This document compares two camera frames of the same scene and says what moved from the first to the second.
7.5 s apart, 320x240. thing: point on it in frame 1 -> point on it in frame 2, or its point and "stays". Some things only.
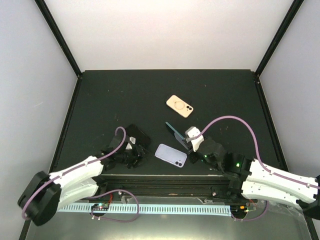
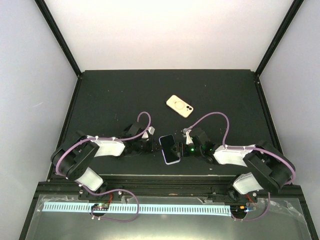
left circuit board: (100, 207) stays
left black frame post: (46, 13) stays
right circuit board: (238, 209) stays
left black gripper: (138, 154) -> (152, 147)
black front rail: (160, 186) stays
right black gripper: (192, 158) -> (180, 148)
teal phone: (176, 132) -> (167, 142)
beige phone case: (179, 106) stays
